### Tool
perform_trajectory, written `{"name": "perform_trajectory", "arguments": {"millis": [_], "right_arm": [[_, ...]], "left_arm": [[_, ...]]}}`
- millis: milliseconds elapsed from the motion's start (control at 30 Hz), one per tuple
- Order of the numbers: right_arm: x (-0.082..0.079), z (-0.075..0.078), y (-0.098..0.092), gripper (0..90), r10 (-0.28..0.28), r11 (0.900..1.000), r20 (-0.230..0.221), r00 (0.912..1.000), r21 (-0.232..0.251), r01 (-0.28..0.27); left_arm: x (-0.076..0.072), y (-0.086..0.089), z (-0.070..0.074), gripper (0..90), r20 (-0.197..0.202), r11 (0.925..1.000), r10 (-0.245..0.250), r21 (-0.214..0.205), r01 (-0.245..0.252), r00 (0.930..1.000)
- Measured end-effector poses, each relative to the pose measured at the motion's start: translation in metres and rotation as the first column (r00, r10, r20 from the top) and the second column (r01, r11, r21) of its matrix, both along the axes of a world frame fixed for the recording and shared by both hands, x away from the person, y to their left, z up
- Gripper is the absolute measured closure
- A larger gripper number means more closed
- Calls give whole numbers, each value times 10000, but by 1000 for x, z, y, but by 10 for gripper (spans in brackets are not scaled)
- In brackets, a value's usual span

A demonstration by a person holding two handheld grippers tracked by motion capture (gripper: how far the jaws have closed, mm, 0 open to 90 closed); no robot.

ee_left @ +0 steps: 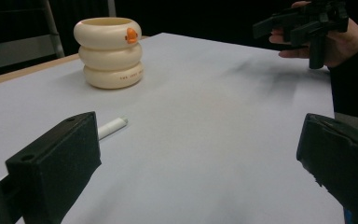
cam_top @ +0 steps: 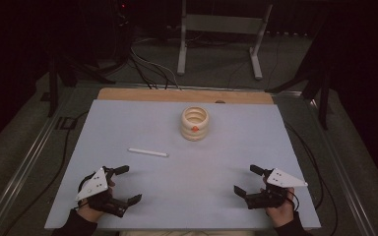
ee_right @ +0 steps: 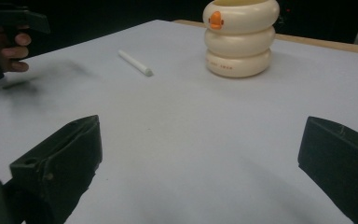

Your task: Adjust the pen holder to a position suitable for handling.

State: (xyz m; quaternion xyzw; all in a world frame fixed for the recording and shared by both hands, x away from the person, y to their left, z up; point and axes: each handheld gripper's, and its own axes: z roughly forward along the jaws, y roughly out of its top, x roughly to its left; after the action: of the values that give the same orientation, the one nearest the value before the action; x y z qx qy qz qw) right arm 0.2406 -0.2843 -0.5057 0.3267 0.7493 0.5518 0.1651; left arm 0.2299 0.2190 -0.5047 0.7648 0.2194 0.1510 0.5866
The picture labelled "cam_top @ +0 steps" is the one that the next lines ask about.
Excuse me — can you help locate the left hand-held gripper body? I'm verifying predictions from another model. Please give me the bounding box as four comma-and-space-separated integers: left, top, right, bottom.
75, 166, 129, 218

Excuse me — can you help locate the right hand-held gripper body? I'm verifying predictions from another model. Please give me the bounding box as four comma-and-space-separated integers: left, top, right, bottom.
244, 167, 309, 210

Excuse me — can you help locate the white pen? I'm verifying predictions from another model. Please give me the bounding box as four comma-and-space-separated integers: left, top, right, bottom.
127, 147, 170, 158

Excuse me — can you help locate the cream ribbed pen holder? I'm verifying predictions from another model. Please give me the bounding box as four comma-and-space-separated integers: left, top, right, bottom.
180, 105, 211, 143

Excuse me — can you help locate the person's left hand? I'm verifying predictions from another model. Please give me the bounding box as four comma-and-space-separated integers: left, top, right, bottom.
77, 178, 116, 224

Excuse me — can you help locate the person's right hand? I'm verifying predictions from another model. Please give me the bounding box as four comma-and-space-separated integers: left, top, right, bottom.
259, 176, 296, 229

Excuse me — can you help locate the light blue table mat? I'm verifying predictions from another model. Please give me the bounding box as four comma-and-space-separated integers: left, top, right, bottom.
43, 99, 322, 231

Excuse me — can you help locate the black floor socket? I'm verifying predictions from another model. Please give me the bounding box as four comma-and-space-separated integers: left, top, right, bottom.
54, 116, 79, 131

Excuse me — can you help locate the wooden table board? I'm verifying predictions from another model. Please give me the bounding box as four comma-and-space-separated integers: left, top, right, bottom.
96, 87, 275, 105

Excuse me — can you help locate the black tripod stand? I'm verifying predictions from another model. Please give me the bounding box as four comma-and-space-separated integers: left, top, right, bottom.
265, 19, 332, 131
46, 48, 116, 118

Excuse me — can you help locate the dark equipment rack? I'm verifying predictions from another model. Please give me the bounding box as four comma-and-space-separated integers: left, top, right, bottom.
75, 0, 136, 68

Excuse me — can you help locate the grey metal stand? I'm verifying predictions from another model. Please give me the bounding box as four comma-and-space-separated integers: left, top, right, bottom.
175, 0, 275, 82

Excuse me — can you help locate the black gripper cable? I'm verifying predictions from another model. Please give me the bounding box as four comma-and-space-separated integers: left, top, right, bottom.
0, 110, 91, 236
283, 120, 340, 236

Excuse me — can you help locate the metal floor rail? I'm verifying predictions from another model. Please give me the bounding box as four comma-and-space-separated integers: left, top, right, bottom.
303, 92, 378, 236
0, 88, 80, 236

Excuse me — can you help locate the white floor cable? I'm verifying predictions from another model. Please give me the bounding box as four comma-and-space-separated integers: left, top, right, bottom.
130, 48, 181, 90

